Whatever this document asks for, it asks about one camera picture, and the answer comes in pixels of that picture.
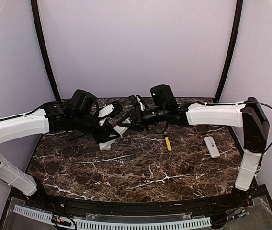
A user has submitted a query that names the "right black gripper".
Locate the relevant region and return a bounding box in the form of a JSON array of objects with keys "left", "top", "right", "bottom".
[{"left": 117, "top": 105, "right": 168, "bottom": 132}]

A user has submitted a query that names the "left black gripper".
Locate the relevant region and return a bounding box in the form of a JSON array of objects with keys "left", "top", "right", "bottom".
[{"left": 71, "top": 112, "right": 120, "bottom": 144}]

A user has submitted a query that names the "yellow handled screwdriver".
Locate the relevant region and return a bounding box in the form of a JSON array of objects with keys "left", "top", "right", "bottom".
[{"left": 164, "top": 134, "right": 172, "bottom": 151}]

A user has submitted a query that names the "black frame post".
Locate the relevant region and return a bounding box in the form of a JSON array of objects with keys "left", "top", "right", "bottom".
[
  {"left": 30, "top": 0, "right": 61, "bottom": 101},
  {"left": 214, "top": 0, "right": 243, "bottom": 102}
]

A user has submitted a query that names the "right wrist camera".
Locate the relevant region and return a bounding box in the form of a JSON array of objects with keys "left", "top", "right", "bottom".
[{"left": 128, "top": 95, "right": 147, "bottom": 111}]

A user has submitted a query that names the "slim white remote control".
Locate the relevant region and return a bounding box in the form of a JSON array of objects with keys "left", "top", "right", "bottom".
[{"left": 99, "top": 125, "right": 128, "bottom": 151}]

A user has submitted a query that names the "white remote at right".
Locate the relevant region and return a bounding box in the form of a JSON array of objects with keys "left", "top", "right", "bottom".
[{"left": 204, "top": 136, "right": 220, "bottom": 158}]

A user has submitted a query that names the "white slotted cable duct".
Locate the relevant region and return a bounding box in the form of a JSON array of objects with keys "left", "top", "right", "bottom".
[{"left": 13, "top": 205, "right": 211, "bottom": 230}]

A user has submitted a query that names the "right black frame post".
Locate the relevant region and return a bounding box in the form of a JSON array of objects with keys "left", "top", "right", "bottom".
[{"left": 214, "top": 0, "right": 243, "bottom": 102}]

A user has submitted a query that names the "black front rail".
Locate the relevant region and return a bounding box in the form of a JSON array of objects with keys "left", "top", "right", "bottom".
[{"left": 23, "top": 189, "right": 251, "bottom": 218}]

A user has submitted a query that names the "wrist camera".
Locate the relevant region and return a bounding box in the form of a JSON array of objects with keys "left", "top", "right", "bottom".
[
  {"left": 128, "top": 95, "right": 147, "bottom": 111},
  {"left": 98, "top": 100, "right": 123, "bottom": 119}
]

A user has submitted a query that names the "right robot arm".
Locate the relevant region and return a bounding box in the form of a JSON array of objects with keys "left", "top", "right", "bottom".
[{"left": 117, "top": 84, "right": 270, "bottom": 208}]

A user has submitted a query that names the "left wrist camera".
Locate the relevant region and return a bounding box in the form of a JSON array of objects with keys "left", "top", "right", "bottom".
[{"left": 98, "top": 100, "right": 123, "bottom": 119}]

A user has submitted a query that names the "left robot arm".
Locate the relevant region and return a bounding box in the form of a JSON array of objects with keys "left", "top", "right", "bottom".
[{"left": 0, "top": 89, "right": 122, "bottom": 209}]

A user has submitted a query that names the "left black frame post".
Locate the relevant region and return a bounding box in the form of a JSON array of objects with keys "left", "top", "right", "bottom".
[{"left": 30, "top": 0, "right": 61, "bottom": 101}]

